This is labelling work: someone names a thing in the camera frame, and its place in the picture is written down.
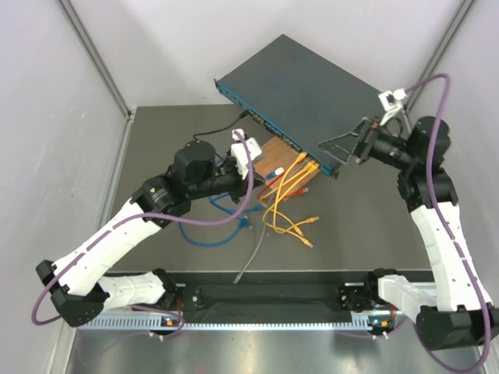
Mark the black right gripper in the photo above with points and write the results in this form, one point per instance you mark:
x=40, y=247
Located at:
x=342, y=147

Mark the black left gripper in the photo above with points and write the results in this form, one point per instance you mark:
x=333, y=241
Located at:
x=239, y=192

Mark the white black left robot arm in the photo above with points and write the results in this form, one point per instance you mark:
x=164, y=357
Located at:
x=79, y=284

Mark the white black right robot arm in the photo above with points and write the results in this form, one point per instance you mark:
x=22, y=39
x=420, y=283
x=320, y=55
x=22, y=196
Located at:
x=436, y=226

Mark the wooden base board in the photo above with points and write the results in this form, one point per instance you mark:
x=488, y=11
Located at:
x=277, y=155

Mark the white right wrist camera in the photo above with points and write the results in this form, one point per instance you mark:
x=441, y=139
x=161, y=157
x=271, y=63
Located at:
x=392, y=103

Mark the dark blue network switch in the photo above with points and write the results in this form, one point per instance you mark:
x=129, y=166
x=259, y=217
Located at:
x=301, y=97

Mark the aluminium frame rail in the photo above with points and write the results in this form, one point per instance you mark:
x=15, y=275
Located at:
x=146, y=317

